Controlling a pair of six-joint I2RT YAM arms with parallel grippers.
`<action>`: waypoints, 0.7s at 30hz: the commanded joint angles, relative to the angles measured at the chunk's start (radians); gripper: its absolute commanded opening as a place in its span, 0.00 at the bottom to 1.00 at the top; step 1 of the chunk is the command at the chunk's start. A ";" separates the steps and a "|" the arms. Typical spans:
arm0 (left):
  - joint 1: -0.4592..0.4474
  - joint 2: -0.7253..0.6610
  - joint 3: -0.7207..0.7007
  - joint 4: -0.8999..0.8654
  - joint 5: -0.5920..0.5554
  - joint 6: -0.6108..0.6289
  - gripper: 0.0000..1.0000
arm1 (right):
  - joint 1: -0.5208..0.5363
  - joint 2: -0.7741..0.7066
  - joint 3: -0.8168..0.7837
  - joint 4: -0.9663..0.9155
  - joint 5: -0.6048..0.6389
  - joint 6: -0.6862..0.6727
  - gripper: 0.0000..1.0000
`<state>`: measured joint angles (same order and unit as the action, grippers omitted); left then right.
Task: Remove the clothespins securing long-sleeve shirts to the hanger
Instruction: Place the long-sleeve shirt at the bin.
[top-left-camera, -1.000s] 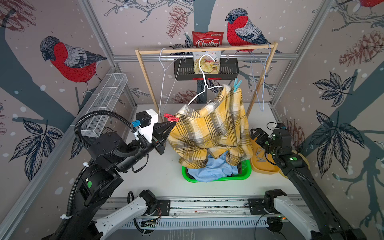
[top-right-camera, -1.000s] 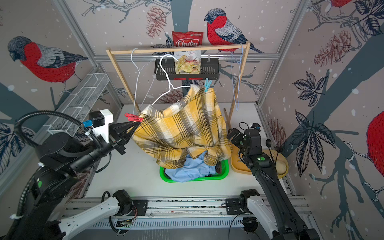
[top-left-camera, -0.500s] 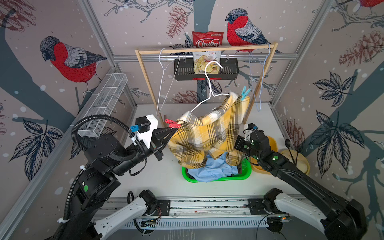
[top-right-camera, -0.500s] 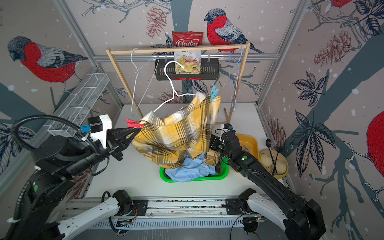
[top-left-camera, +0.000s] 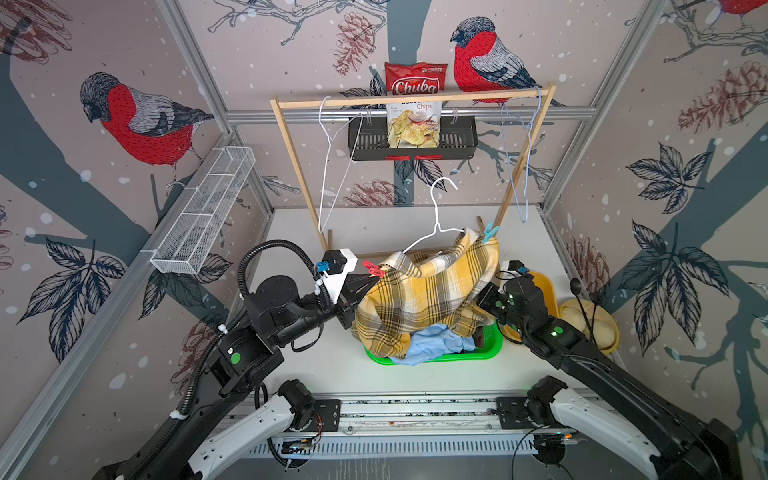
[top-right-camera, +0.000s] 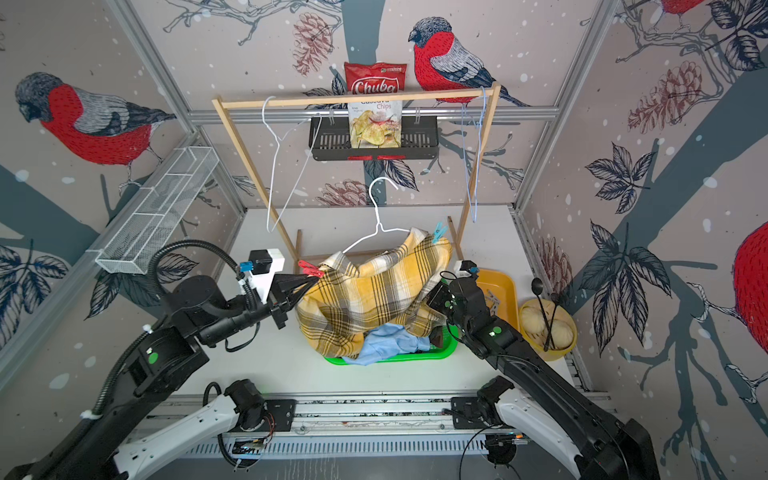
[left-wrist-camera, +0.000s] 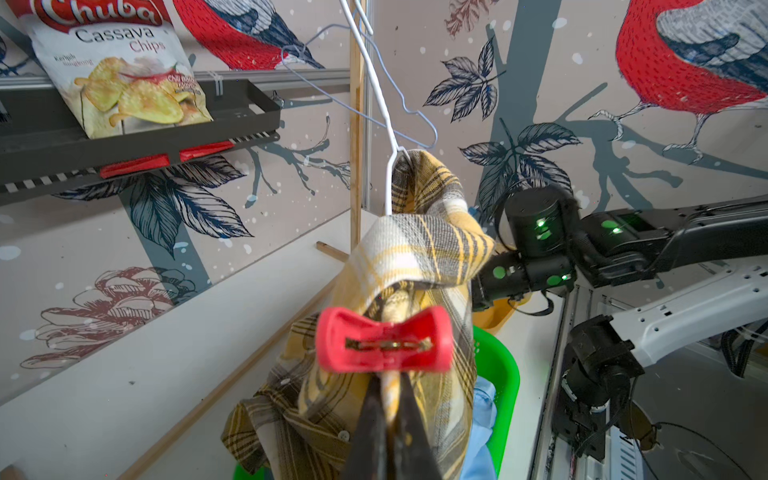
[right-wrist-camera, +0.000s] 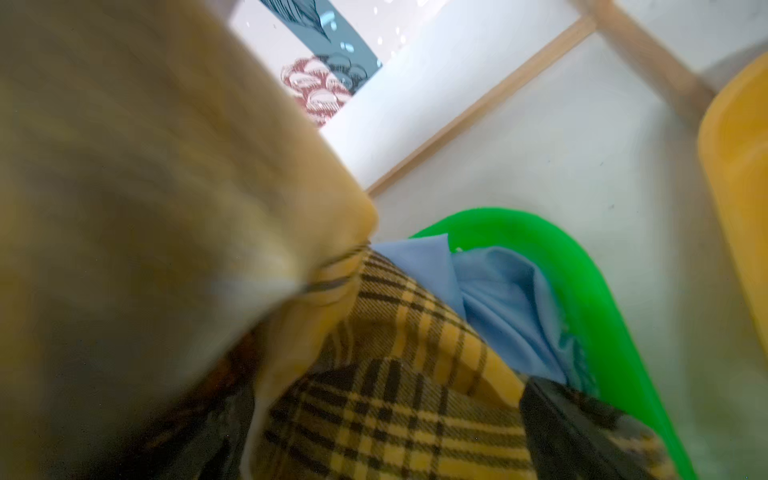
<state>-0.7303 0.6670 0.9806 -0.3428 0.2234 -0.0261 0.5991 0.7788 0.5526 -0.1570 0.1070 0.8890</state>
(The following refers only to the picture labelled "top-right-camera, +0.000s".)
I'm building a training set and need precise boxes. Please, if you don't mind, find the red clothespin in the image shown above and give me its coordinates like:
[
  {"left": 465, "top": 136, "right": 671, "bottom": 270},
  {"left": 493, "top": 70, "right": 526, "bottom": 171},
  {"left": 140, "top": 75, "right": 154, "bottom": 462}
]
[{"left": 297, "top": 260, "right": 325, "bottom": 278}]

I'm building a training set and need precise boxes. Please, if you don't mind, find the white clothespin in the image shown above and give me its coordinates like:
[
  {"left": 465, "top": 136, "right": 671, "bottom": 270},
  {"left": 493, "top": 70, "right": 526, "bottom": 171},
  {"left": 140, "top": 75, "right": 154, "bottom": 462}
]
[{"left": 485, "top": 290, "right": 501, "bottom": 315}]

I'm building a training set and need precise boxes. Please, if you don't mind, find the yellow plaid shirt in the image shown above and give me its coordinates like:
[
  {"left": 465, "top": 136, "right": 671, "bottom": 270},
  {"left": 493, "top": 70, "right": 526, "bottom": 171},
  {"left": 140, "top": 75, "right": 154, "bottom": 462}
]
[{"left": 296, "top": 228, "right": 452, "bottom": 358}]

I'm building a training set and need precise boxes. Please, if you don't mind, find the light blue shirt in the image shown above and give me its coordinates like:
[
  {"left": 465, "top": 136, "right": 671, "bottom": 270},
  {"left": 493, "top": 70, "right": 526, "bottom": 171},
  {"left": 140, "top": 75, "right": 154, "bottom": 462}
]
[{"left": 343, "top": 323, "right": 431, "bottom": 366}]

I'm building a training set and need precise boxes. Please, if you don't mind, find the green plastic mesh basket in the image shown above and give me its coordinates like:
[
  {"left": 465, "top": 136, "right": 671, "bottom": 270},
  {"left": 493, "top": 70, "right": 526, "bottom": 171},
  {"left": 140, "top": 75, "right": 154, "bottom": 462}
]
[{"left": 326, "top": 326, "right": 459, "bottom": 366}]

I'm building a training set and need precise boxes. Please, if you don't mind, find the teal clothespin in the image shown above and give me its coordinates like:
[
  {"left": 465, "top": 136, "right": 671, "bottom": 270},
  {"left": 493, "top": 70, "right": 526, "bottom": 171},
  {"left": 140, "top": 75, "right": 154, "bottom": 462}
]
[{"left": 432, "top": 222, "right": 449, "bottom": 244}]

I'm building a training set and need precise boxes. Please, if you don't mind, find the white hanger of blue shirt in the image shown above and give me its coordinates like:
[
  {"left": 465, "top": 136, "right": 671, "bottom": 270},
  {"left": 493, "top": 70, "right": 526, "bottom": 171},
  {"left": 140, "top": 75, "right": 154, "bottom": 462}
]
[{"left": 261, "top": 94, "right": 323, "bottom": 234}]

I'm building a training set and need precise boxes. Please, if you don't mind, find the white blue wire hanger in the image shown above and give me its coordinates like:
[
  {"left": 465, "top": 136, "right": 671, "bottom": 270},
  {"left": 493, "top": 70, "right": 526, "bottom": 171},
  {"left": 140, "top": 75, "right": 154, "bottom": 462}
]
[{"left": 461, "top": 87, "right": 488, "bottom": 223}]

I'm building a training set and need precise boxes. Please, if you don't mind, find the dark multicolour plaid shirt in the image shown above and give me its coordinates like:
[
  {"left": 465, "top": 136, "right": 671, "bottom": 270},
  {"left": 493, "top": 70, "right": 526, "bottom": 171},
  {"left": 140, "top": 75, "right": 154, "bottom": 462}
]
[{"left": 429, "top": 327, "right": 444, "bottom": 349}]

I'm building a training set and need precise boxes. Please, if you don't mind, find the white hanger of yellow shirt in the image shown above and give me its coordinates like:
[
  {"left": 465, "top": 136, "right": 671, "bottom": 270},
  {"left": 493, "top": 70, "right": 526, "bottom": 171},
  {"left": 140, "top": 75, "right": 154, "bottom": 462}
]
[{"left": 342, "top": 176, "right": 409, "bottom": 254}]

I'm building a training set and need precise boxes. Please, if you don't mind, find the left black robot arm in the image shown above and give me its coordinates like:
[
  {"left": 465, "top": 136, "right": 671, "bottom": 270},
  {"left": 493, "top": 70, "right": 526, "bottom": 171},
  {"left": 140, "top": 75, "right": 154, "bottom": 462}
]
[{"left": 7, "top": 239, "right": 319, "bottom": 479}]

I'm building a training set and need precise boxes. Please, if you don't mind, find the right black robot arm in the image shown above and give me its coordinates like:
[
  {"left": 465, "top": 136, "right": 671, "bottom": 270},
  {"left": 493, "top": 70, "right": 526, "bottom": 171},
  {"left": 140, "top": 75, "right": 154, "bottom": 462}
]
[{"left": 427, "top": 277, "right": 660, "bottom": 479}]

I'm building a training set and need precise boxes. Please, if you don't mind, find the yellow plastic tray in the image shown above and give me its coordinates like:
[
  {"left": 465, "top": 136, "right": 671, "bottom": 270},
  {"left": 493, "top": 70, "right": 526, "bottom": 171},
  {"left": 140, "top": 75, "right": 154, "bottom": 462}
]
[{"left": 477, "top": 269, "right": 520, "bottom": 330}]

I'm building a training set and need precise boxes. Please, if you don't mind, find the yellow round bowl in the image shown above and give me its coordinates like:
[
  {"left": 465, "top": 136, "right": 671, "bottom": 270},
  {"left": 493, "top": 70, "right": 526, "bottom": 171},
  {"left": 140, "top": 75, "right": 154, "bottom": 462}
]
[{"left": 519, "top": 299, "right": 578, "bottom": 362}]

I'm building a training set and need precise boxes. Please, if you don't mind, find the black spoon in bowl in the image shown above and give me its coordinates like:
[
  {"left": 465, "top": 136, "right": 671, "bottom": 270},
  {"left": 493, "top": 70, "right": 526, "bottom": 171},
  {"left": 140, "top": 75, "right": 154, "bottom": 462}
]
[{"left": 531, "top": 277, "right": 558, "bottom": 351}]

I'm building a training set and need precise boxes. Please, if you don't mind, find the red Chuba chips bag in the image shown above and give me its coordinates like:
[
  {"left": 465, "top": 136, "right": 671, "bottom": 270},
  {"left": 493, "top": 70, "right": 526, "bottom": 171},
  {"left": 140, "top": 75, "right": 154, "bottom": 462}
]
[{"left": 343, "top": 61, "right": 408, "bottom": 149}]

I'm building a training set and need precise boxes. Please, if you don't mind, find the wooden clothes rack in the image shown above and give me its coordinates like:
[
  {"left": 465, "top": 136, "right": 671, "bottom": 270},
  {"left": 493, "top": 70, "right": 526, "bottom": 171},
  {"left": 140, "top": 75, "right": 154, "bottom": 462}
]
[{"left": 211, "top": 82, "right": 503, "bottom": 274}]

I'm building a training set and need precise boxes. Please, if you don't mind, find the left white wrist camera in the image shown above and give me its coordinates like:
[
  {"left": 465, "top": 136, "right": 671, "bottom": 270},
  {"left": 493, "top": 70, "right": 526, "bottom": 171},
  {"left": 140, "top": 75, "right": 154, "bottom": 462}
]
[{"left": 238, "top": 248, "right": 285, "bottom": 304}]

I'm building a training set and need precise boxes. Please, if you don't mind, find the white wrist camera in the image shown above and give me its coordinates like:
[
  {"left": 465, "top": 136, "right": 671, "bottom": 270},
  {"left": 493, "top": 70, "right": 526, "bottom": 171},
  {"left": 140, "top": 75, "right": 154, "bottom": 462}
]
[
  {"left": 454, "top": 260, "right": 479, "bottom": 278},
  {"left": 238, "top": 248, "right": 285, "bottom": 304}
]

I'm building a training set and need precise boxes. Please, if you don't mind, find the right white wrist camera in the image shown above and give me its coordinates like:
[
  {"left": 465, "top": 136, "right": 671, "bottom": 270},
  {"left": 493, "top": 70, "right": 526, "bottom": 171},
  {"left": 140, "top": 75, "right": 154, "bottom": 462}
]
[{"left": 454, "top": 260, "right": 479, "bottom": 278}]

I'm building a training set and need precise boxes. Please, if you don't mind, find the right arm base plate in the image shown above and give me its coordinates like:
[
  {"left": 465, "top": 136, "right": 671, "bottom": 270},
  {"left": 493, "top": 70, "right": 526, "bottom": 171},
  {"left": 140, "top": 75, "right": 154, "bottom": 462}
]
[{"left": 447, "top": 397, "right": 500, "bottom": 430}]

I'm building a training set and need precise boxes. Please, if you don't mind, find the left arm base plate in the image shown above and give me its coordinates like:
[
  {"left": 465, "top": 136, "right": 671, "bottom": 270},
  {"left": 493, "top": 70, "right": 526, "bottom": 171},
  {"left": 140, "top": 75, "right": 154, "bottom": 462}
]
[{"left": 228, "top": 399, "right": 297, "bottom": 434}]

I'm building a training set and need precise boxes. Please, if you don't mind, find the black wall bracket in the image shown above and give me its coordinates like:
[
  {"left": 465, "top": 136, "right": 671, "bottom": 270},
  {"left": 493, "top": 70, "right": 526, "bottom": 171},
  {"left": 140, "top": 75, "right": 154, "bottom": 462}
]
[{"left": 309, "top": 117, "right": 439, "bottom": 161}]

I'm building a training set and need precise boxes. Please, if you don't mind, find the white wire mesh basket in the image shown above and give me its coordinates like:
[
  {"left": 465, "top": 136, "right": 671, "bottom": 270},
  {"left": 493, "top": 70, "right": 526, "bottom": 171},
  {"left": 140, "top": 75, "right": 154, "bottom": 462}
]
[{"left": 95, "top": 146, "right": 219, "bottom": 274}]

